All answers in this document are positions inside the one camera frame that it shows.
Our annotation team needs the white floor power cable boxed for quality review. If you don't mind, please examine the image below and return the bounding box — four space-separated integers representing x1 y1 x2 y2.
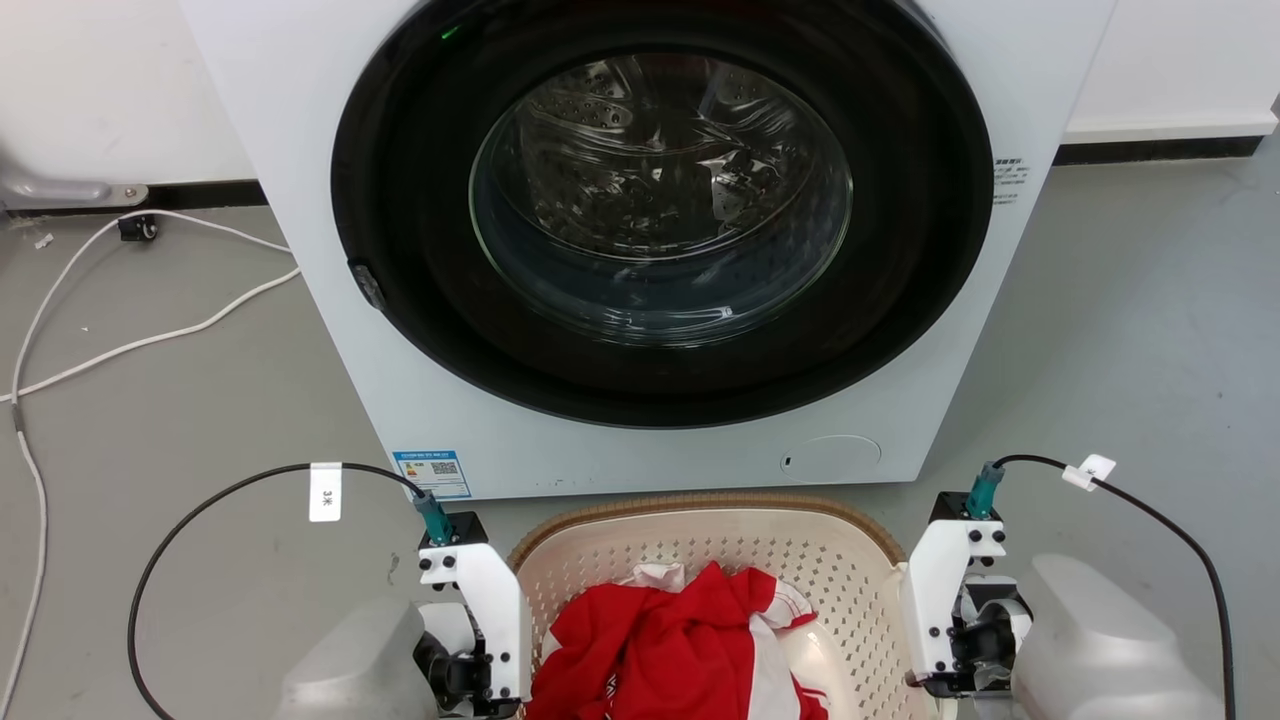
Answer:
0 208 303 720

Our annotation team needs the round washer filter cover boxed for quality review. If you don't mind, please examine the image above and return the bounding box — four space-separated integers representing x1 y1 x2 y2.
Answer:
779 434 883 481

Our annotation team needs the red and white garment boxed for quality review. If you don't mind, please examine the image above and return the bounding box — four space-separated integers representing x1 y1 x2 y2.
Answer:
524 561 830 720

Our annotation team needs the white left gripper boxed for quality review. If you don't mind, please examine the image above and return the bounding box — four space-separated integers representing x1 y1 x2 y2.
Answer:
413 541 532 720

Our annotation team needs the black round washer door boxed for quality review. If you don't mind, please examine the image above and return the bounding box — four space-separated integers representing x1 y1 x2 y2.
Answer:
330 0 995 430

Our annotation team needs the blue energy label sticker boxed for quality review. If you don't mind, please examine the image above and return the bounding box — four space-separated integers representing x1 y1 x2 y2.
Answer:
393 450 473 501

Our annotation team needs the white text warning sticker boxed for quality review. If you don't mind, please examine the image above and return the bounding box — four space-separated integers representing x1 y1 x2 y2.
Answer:
993 155 1030 207

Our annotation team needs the grey metal floor bracket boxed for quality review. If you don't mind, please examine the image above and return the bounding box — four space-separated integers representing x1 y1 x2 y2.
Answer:
0 150 150 212

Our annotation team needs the beige perforated laundry basket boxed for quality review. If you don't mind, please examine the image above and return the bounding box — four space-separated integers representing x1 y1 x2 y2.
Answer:
507 492 949 720

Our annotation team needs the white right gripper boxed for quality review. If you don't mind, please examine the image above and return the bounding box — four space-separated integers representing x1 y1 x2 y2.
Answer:
899 518 1033 700

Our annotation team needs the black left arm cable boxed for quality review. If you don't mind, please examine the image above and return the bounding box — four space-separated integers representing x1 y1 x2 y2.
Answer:
127 461 453 720

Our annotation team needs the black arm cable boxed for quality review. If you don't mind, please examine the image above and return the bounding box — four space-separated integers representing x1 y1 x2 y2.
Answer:
966 454 1237 720
127 461 453 720

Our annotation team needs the white front-load washing machine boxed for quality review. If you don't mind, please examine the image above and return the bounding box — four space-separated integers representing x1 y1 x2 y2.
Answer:
178 0 1118 501

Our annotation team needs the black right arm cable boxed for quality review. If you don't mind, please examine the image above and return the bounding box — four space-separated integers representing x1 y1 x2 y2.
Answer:
966 454 1237 720

